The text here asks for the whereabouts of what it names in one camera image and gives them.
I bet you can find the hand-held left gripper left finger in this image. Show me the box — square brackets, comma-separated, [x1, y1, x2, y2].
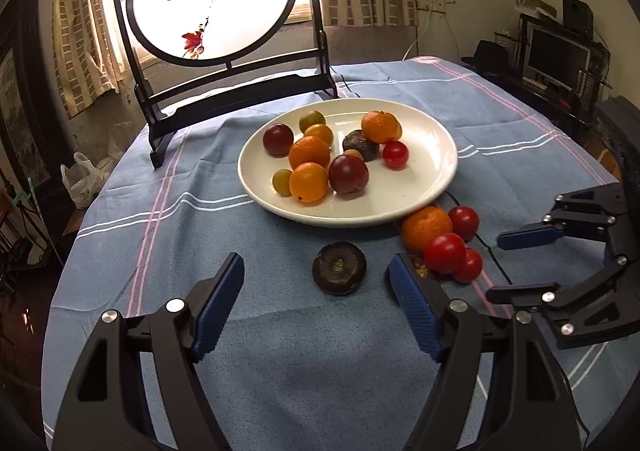
[51, 252, 246, 451]

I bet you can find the red tomato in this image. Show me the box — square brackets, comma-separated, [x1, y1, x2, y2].
[382, 140, 410, 169]
[424, 232, 467, 275]
[452, 247, 484, 284]
[447, 206, 481, 242]

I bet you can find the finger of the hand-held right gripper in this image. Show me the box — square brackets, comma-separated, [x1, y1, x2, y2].
[486, 255, 629, 315]
[497, 182, 626, 252]

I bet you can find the orange mandarin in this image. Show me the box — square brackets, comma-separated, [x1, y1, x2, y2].
[361, 110, 401, 145]
[288, 136, 332, 171]
[401, 206, 454, 253]
[289, 162, 329, 204]

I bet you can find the yellow-green kumquat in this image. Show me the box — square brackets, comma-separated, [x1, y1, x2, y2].
[299, 110, 327, 133]
[272, 168, 293, 197]

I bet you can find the white plastic bag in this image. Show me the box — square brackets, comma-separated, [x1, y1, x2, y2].
[61, 152, 113, 210]

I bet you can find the dark brown tomato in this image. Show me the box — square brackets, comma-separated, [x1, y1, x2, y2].
[312, 241, 368, 296]

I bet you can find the blue striped tablecloth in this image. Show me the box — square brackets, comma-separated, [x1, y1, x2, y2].
[41, 56, 621, 451]

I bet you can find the black framed bird painting screen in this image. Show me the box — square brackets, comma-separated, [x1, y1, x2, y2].
[107, 0, 338, 168]

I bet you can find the white power cable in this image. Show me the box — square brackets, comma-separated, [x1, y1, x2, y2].
[402, 8, 432, 61]

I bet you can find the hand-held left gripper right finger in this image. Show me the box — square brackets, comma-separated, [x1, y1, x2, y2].
[387, 252, 583, 451]

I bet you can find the black speaker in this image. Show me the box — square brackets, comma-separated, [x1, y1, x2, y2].
[562, 0, 594, 37]

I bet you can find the thin black cable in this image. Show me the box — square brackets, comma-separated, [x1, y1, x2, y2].
[332, 74, 591, 439]

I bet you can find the dark framed painting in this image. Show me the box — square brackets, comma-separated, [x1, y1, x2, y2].
[0, 0, 56, 192]

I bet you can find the dark brown mangosteen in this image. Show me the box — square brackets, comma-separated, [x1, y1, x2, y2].
[342, 129, 381, 162]

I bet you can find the black hat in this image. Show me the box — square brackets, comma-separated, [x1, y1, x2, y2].
[460, 40, 516, 72]

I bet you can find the white round plate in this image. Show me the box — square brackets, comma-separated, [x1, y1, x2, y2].
[237, 98, 459, 228]

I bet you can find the computer monitor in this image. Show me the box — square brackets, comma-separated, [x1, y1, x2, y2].
[522, 24, 593, 87]

